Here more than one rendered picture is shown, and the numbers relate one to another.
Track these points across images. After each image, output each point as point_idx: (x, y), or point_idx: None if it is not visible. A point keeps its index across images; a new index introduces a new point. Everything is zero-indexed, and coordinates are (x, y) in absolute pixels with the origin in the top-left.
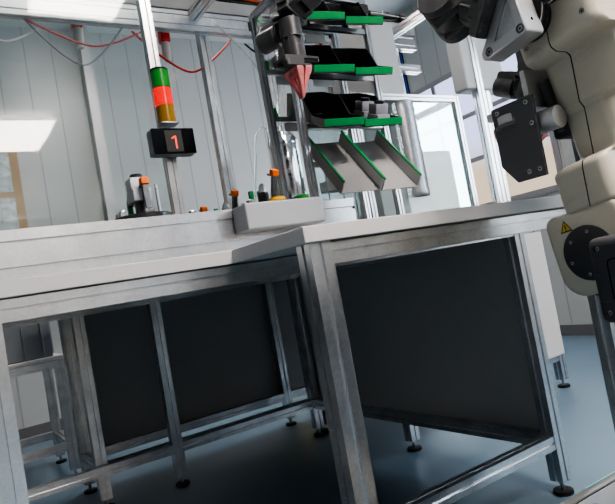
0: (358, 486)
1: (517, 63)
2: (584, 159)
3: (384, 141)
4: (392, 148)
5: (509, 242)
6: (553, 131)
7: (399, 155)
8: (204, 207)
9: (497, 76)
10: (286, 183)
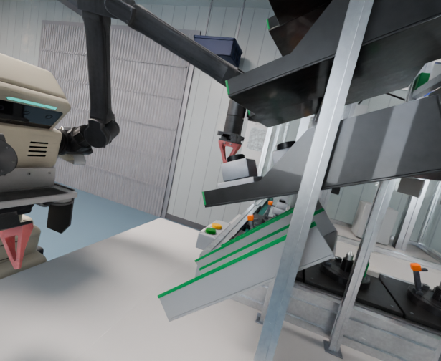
0: None
1: None
2: (27, 220)
3: (277, 248)
4: (243, 261)
5: None
6: (31, 207)
7: (218, 272)
8: (411, 263)
9: (5, 140)
10: (356, 263)
